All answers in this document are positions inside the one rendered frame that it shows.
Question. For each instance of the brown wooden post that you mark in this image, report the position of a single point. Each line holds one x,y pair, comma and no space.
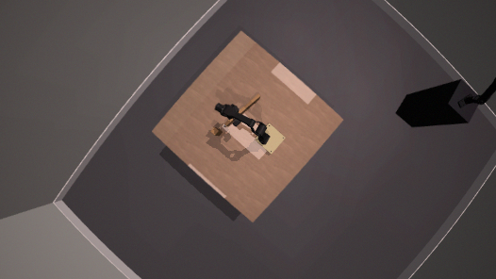
216,131

